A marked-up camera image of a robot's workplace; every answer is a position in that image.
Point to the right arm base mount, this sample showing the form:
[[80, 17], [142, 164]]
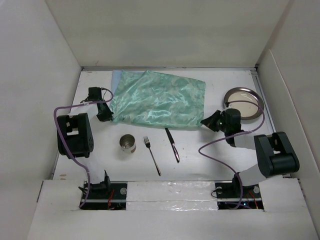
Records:
[[228, 195]]

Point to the round metal plate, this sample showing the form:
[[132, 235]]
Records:
[[246, 100]]

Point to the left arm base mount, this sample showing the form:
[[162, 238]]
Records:
[[102, 199]]

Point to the black handled table knife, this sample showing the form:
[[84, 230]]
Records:
[[172, 143]]

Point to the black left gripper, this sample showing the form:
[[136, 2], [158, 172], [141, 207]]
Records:
[[107, 116]]

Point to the silver fork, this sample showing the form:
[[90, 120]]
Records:
[[148, 145]]

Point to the steel cup with white band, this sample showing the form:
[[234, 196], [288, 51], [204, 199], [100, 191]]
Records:
[[128, 143]]

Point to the light blue cloth napkin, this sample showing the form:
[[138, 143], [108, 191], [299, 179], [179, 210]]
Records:
[[116, 77]]

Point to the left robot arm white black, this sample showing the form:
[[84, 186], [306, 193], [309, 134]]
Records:
[[75, 137]]

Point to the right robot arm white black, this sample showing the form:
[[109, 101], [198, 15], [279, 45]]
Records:
[[275, 154]]

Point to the green satin tablecloth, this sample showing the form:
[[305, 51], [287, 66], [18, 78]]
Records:
[[155, 99]]

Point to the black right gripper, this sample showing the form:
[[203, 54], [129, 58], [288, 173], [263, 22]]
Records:
[[209, 121]]

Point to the white foam front panel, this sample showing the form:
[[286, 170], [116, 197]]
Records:
[[182, 196]]

